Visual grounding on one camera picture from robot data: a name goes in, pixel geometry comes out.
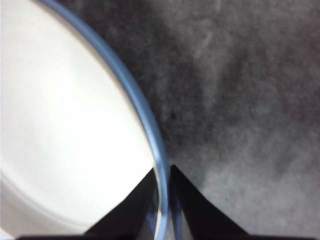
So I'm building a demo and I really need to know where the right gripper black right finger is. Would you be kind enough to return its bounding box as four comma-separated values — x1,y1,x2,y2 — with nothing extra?
170,163,315,240

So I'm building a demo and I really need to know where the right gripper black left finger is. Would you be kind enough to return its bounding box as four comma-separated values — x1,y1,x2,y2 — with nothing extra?
19,167,161,240

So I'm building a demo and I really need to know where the blue round plate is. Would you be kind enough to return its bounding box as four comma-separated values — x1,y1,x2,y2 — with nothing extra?
39,0,185,240

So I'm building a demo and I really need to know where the white round plate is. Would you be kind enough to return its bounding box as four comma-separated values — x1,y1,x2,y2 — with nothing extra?
0,0,160,237

